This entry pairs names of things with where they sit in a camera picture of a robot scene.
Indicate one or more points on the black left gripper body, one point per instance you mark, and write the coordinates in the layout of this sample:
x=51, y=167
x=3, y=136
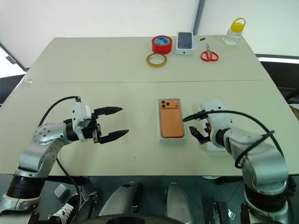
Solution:
x=90, y=133

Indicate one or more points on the white box lid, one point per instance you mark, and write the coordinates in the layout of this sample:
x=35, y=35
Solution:
x=213, y=149

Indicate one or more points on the closed printed phone box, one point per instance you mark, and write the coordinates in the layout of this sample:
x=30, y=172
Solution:
x=184, y=42

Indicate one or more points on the white box base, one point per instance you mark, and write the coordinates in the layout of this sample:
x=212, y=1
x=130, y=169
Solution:
x=186, y=130

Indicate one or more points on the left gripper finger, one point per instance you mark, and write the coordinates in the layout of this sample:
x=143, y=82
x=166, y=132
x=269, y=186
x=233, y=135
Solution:
x=108, y=110
x=114, y=136

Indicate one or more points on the clear jar yellow lid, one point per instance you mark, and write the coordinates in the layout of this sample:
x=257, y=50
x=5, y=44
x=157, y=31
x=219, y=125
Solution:
x=233, y=32

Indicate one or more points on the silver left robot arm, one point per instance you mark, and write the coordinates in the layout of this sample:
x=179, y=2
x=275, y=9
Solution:
x=42, y=149

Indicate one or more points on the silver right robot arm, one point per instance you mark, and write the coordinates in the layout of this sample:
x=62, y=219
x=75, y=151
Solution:
x=259, y=158

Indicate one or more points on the clear yellowish tape roll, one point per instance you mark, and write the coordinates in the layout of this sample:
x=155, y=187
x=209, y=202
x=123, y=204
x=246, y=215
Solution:
x=150, y=61

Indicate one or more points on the orange smartphone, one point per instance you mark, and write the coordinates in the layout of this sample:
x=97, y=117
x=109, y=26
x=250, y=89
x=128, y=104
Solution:
x=171, y=121

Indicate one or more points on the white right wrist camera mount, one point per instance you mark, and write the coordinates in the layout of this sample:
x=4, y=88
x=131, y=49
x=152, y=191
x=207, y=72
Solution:
x=218, y=119

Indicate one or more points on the black white sneaker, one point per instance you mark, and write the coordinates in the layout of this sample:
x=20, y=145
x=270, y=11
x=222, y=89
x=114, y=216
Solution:
x=66, y=210

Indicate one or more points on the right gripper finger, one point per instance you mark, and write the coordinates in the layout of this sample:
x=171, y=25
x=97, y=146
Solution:
x=192, y=117
x=199, y=136

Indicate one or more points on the small black object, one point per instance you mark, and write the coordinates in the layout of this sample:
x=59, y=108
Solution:
x=202, y=39

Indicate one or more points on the red tape roll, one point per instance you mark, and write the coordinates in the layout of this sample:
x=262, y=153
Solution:
x=161, y=46

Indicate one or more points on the small grey block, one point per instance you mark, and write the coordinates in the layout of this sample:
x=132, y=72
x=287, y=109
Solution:
x=61, y=191

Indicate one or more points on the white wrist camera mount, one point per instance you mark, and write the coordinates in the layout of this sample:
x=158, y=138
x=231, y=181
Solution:
x=218, y=119
x=79, y=112

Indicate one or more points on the grey rounded shape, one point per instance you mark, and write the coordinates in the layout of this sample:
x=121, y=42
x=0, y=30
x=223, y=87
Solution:
x=178, y=203

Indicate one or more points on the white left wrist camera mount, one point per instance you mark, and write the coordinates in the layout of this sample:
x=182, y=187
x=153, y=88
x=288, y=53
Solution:
x=79, y=112

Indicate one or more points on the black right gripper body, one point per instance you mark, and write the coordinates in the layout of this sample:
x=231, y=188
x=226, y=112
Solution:
x=207, y=132

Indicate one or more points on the grey window frame post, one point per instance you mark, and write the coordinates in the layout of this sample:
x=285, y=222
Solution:
x=198, y=16

